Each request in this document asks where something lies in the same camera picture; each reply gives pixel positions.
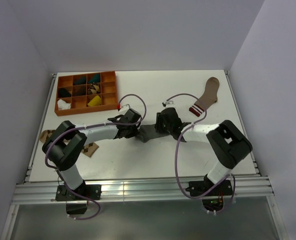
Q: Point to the brown argyle rolled sock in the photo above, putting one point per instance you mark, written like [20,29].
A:
[93,89]

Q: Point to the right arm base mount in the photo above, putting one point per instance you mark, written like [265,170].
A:
[198,188]

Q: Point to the dark brown rolled sock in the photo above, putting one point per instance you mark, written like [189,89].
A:
[79,90]

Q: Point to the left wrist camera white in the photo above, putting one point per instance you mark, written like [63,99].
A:
[124,108]

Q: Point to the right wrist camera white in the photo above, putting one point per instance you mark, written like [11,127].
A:
[168,104]

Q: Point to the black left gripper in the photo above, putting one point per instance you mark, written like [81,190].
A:
[133,133]

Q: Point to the yellow rolled sock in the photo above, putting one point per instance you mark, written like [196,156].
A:
[95,101]

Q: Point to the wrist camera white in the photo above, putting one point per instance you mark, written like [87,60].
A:
[168,104]
[124,108]

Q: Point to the black sock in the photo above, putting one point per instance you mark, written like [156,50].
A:
[64,93]

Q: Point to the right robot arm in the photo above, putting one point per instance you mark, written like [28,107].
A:
[228,143]

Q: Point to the white sock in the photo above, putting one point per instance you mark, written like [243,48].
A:
[63,105]

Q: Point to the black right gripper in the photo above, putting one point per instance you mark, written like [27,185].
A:
[159,124]

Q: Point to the dark blue rolled sock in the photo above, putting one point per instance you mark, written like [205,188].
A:
[80,81]

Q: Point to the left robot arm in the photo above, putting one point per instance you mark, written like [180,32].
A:
[65,144]

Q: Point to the orange compartment tray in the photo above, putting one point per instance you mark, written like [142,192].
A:
[109,94]

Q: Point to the grey sock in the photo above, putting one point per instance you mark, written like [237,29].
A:
[150,132]

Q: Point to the tan argyle sock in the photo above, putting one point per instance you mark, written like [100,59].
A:
[87,150]

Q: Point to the tan sock maroon striped cuff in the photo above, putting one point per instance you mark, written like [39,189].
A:
[208,98]

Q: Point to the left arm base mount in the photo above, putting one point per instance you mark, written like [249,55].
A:
[77,201]

